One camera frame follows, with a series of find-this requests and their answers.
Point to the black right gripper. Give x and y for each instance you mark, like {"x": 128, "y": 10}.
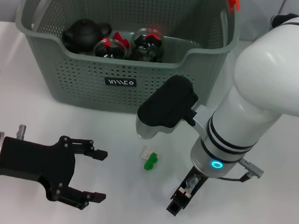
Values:
{"x": 188, "y": 174}

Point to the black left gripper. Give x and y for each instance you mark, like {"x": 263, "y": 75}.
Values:
{"x": 34, "y": 160}

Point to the translucent white toy brick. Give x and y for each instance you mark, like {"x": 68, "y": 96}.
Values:
{"x": 182, "y": 189}

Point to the green toy brick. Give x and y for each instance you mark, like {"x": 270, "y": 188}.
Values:
{"x": 151, "y": 162}

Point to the glass jar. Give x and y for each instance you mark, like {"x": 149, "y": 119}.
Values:
{"x": 147, "y": 49}
{"x": 112, "y": 52}

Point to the dark red long brick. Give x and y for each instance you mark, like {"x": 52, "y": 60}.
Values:
{"x": 121, "y": 38}

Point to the bright red long brick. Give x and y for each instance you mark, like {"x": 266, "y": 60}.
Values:
{"x": 152, "y": 36}

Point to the grey perforated plastic storage bin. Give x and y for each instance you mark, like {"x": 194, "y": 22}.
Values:
{"x": 89, "y": 93}

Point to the small white toy brick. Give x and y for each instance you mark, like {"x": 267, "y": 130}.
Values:
{"x": 145, "y": 152}

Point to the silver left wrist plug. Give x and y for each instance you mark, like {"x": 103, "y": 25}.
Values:
{"x": 22, "y": 131}

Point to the black clay teapot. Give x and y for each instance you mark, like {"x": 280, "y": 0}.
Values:
{"x": 81, "y": 34}

